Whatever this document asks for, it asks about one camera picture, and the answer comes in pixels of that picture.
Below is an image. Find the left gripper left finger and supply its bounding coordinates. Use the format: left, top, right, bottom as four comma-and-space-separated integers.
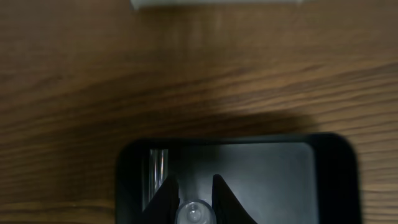
141, 175, 181, 224

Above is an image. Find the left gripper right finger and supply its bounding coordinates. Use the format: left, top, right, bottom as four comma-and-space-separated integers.
211, 174, 259, 224

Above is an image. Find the clear test tube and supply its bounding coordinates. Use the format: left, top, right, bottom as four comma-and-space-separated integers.
142, 148, 169, 212
175, 198, 218, 224

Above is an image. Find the black tray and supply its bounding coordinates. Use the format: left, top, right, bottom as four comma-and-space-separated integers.
114, 132, 363, 224

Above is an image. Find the white test tube rack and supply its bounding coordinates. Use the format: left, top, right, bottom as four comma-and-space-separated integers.
129, 0, 305, 10

